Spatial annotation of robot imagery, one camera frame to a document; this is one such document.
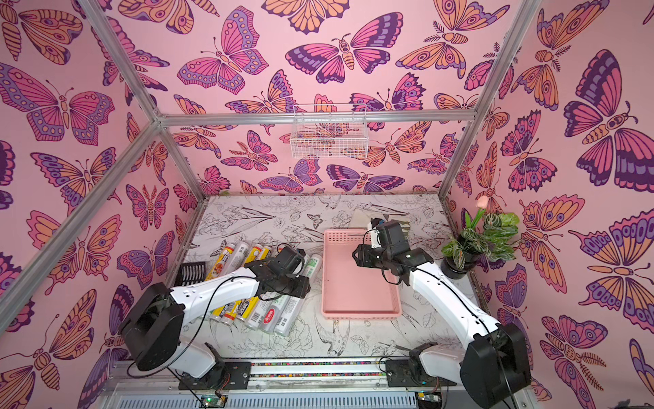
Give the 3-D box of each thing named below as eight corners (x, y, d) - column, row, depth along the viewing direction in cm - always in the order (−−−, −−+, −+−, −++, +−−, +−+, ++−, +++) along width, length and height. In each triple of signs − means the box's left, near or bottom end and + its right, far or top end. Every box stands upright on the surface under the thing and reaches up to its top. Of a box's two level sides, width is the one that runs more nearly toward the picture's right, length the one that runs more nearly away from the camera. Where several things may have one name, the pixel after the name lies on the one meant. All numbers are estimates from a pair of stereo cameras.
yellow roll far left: (211, 281, 95) (206, 276, 92) (228, 249, 104) (225, 243, 101) (220, 283, 95) (217, 278, 92) (237, 250, 104) (234, 245, 101)
